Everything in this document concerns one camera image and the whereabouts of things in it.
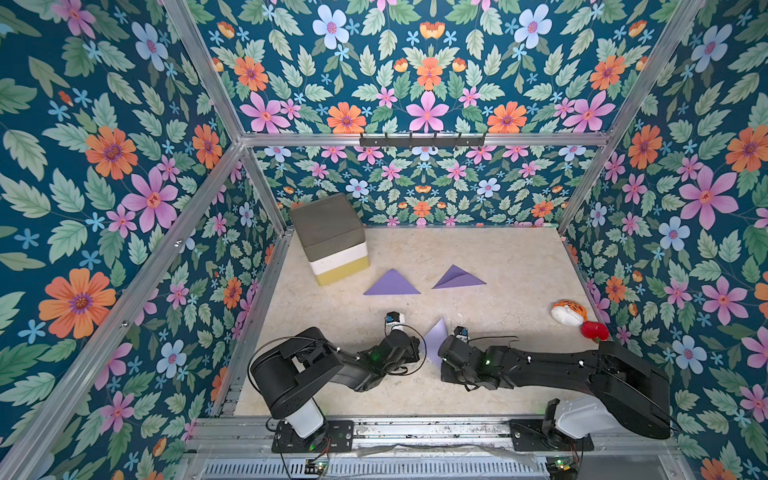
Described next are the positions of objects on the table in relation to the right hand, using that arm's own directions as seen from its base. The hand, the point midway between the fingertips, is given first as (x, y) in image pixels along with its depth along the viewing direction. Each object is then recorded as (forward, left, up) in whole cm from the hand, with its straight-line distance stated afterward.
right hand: (441, 374), depth 84 cm
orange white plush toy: (+17, -39, +6) cm, 43 cm away
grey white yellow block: (+32, +33, +23) cm, 51 cm away
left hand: (+8, +5, 0) cm, 10 cm away
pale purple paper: (+10, +2, +1) cm, 11 cm away
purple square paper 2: (+29, +16, +2) cm, 33 cm away
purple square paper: (+29, -5, +7) cm, 30 cm away
